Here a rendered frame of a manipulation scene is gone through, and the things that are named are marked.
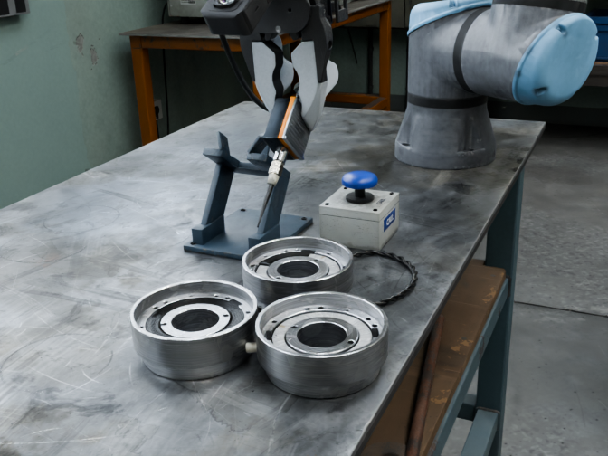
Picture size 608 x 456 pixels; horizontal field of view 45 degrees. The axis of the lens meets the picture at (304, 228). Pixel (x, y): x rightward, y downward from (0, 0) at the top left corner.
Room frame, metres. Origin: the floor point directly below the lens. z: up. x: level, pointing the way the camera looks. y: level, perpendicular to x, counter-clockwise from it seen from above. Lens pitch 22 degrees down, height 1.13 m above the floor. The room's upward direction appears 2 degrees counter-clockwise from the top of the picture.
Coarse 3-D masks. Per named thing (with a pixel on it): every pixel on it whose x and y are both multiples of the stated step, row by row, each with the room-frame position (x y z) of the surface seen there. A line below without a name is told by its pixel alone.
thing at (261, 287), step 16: (272, 240) 0.68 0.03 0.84; (288, 240) 0.69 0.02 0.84; (304, 240) 0.69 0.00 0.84; (320, 240) 0.68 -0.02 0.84; (256, 256) 0.67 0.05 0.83; (304, 256) 0.67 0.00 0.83; (336, 256) 0.66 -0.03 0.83; (352, 256) 0.64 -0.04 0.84; (272, 272) 0.63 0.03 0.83; (288, 272) 0.66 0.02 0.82; (304, 272) 0.66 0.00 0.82; (320, 272) 0.63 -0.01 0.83; (336, 272) 0.60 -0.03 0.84; (352, 272) 0.62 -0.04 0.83; (256, 288) 0.60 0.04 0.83; (272, 288) 0.59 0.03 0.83; (288, 288) 0.59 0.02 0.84; (304, 288) 0.59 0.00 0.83; (320, 288) 0.59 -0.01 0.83; (336, 288) 0.60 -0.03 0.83
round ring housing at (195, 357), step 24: (168, 288) 0.59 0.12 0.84; (192, 288) 0.59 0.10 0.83; (216, 288) 0.59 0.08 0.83; (240, 288) 0.58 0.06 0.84; (144, 312) 0.56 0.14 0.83; (168, 312) 0.56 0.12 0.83; (192, 312) 0.56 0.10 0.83; (216, 312) 0.56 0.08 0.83; (144, 336) 0.51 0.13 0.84; (192, 336) 0.52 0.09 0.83; (216, 336) 0.50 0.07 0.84; (240, 336) 0.51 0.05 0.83; (144, 360) 0.53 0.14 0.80; (168, 360) 0.50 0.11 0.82; (192, 360) 0.49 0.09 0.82; (216, 360) 0.50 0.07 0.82; (240, 360) 0.52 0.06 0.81
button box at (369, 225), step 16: (336, 192) 0.81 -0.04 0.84; (352, 192) 0.79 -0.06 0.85; (368, 192) 0.79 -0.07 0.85; (384, 192) 0.80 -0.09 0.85; (320, 208) 0.76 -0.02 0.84; (336, 208) 0.76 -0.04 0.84; (352, 208) 0.75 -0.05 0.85; (368, 208) 0.75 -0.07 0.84; (384, 208) 0.75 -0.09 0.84; (320, 224) 0.76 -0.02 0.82; (336, 224) 0.76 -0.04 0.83; (352, 224) 0.75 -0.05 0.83; (368, 224) 0.74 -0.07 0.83; (384, 224) 0.75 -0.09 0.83; (336, 240) 0.76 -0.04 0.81; (352, 240) 0.75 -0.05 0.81; (368, 240) 0.74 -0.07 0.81; (384, 240) 0.75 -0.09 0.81
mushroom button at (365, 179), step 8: (344, 176) 0.78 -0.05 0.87; (352, 176) 0.77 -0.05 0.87; (360, 176) 0.77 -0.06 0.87; (368, 176) 0.77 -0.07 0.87; (376, 176) 0.78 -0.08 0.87; (344, 184) 0.77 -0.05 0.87; (352, 184) 0.76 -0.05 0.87; (360, 184) 0.76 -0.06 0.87; (368, 184) 0.76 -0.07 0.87; (376, 184) 0.77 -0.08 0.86; (360, 192) 0.78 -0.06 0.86
